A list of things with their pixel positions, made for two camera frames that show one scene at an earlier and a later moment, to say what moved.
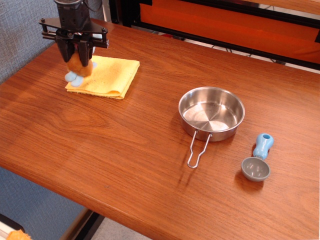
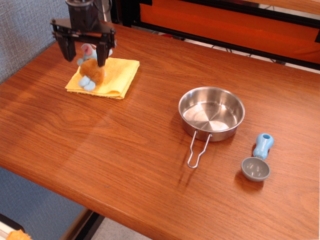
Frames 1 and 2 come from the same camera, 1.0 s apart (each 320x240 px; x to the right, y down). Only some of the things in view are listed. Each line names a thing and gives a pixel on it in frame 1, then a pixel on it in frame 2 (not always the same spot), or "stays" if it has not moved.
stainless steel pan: [213, 111] stays
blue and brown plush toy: [77, 72] -> [91, 74]
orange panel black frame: [284, 31] stays
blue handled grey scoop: [255, 168] stays
